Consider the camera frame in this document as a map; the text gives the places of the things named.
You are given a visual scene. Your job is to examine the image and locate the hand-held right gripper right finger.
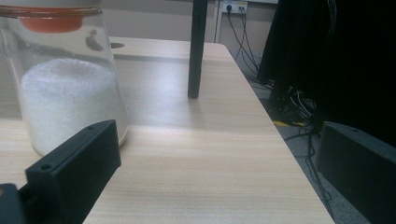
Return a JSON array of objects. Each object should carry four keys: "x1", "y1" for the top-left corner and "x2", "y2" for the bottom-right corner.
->
[{"x1": 315, "y1": 120, "x2": 396, "y2": 224}]

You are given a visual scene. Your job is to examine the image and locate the black power cable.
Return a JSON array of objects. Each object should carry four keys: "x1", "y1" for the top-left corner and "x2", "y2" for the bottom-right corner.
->
[
  {"x1": 233, "y1": 7, "x2": 262, "y2": 71},
  {"x1": 225, "y1": 4, "x2": 260, "y2": 75}
]

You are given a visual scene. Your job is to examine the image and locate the bundle of floor cables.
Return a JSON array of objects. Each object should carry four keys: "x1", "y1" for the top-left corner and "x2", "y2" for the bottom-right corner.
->
[{"x1": 281, "y1": 85, "x2": 335, "y2": 218}]

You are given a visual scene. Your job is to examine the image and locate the clear glass jar orange lid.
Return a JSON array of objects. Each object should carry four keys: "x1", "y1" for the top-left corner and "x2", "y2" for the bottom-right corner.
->
[{"x1": 0, "y1": 5, "x2": 130, "y2": 158}]

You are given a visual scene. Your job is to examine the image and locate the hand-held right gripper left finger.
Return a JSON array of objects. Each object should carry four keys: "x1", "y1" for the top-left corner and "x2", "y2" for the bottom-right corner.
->
[{"x1": 18, "y1": 119, "x2": 122, "y2": 224}]

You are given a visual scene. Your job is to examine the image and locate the black metal stand frame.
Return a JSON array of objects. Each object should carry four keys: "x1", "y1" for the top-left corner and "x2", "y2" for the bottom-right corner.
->
[{"x1": 187, "y1": 0, "x2": 209, "y2": 100}]

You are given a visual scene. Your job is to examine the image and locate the white wall socket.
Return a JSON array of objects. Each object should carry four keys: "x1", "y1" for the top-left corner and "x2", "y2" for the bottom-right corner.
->
[{"x1": 221, "y1": 0, "x2": 248, "y2": 15}]

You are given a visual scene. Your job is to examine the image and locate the black curtain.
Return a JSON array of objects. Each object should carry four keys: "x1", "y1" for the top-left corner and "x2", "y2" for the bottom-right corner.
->
[{"x1": 257, "y1": 0, "x2": 396, "y2": 147}]

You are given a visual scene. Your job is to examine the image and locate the white granules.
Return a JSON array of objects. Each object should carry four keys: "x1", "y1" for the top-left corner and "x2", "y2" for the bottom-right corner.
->
[{"x1": 20, "y1": 58, "x2": 129, "y2": 157}]

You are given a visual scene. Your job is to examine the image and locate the yellow black hazard tape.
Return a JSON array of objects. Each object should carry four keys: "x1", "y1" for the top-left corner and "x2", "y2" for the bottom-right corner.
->
[{"x1": 273, "y1": 119, "x2": 305, "y2": 128}]

